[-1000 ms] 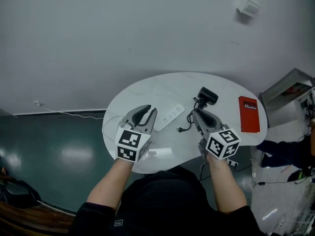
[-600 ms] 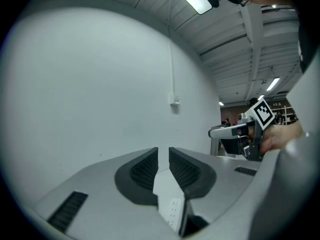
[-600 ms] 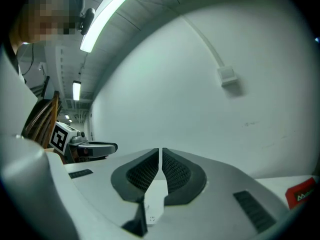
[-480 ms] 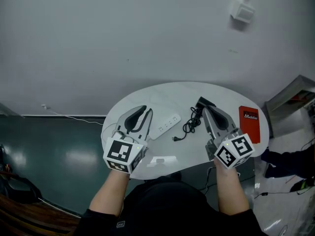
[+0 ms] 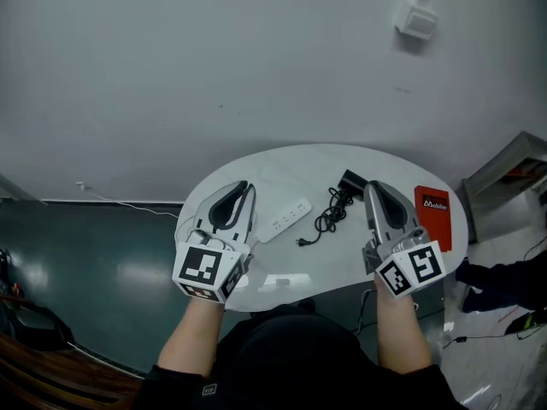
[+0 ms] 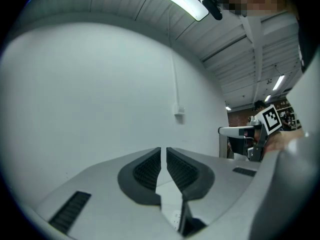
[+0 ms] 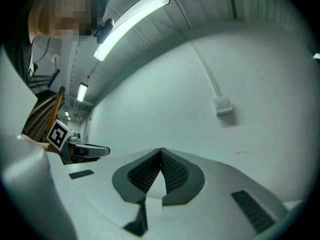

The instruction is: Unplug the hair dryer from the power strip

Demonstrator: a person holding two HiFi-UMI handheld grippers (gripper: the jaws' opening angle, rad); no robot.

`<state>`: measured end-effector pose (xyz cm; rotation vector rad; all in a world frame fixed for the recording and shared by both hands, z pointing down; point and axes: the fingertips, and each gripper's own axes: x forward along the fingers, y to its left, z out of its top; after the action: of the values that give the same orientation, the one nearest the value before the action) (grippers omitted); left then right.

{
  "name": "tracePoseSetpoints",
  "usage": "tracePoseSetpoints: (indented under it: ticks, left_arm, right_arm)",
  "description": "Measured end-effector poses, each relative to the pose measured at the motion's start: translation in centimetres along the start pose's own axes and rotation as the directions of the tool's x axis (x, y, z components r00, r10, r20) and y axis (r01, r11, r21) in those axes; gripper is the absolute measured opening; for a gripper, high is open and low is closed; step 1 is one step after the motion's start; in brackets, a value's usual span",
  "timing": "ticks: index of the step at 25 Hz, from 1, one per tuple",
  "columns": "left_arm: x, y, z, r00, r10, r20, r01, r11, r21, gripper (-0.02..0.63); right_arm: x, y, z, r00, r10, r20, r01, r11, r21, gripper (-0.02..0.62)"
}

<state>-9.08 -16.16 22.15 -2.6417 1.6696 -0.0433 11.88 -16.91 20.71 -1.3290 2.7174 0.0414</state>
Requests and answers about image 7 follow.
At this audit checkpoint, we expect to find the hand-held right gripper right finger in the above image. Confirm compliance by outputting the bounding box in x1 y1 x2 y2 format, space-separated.
159 147 206 207

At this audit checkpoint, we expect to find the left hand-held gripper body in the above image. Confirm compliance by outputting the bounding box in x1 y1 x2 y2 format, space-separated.
45 118 84 165

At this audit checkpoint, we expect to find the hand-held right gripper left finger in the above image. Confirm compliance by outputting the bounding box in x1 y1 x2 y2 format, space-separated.
111 147 162 205

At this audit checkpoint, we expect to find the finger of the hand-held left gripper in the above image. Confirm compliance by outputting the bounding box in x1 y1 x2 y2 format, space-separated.
72 143 111 164

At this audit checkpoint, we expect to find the person's left forearm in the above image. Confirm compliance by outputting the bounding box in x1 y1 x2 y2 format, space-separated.
20 133 61 156

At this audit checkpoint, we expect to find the brown wooden chair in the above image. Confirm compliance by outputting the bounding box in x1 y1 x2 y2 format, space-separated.
21 85 67 143

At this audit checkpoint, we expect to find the short ceiling light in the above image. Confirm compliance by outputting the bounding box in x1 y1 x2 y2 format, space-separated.
76 82 89 103

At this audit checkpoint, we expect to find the dark striped shirt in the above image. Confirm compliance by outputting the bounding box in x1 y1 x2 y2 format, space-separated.
4 32 63 95

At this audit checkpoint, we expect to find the person's head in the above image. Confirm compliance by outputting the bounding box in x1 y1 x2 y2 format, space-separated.
27 0 111 39

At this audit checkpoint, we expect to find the long ceiling light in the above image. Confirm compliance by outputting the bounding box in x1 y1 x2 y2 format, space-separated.
93 0 171 62

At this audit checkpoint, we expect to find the white wall junction box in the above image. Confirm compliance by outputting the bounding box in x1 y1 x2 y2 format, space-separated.
213 95 233 116

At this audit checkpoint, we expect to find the white wall conduit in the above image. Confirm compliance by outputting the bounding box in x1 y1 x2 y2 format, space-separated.
185 35 223 99

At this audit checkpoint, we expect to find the black head-worn camera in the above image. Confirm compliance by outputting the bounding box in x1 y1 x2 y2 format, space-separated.
92 18 115 45

